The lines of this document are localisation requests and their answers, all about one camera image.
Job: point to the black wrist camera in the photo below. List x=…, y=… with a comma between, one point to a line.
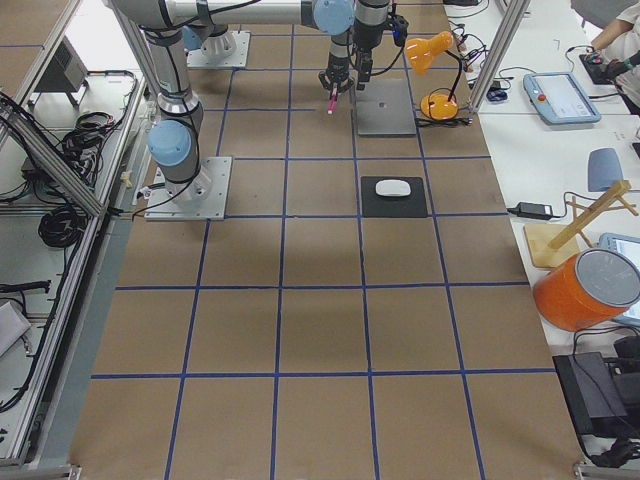
x=398, y=26

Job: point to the silver closed laptop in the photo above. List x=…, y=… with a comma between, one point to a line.
x=384, y=109

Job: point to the wooden stand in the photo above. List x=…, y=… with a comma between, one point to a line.
x=550, y=245

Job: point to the black mousepad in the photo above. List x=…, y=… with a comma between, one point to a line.
x=373, y=206

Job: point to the white computer mouse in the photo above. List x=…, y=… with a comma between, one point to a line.
x=392, y=188

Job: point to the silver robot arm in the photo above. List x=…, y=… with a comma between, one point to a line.
x=162, y=24
x=338, y=51

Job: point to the orange desk lamp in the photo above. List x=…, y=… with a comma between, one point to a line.
x=438, y=103

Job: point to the blue teach pendant tablet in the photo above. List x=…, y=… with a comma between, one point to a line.
x=559, y=99

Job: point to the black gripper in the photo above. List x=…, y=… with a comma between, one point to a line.
x=337, y=65
x=367, y=34

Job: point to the orange cylindrical container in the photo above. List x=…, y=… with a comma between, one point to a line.
x=580, y=292

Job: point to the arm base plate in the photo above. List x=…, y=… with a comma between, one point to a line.
x=204, y=199
x=223, y=52

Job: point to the pink highlighter pen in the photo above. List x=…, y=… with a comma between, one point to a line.
x=332, y=102

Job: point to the black power adapter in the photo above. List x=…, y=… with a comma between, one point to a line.
x=533, y=211

